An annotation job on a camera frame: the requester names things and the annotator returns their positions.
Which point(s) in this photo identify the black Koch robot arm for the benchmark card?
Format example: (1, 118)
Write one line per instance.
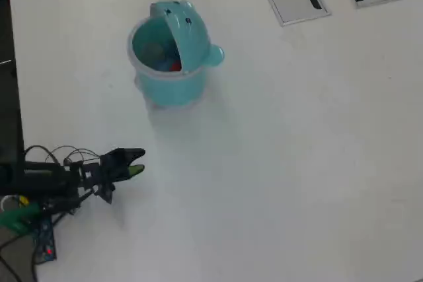
(39, 176)

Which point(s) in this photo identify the dull green item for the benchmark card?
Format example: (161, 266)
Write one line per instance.
(152, 50)

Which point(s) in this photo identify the blue controller circuit board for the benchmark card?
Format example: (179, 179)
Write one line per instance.
(44, 242)

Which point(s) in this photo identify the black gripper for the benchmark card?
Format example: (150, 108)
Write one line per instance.
(105, 171)

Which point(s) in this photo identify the green table clamp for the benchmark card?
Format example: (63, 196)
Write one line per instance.
(16, 217)

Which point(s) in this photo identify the teal animal-shaped bin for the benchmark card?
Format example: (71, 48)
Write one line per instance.
(172, 90)

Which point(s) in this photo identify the yellow connector plug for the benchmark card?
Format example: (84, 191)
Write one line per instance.
(23, 200)

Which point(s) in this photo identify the red lego block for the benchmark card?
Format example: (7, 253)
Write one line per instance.
(176, 66)

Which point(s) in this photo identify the blue item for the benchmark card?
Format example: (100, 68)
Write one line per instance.
(163, 63)

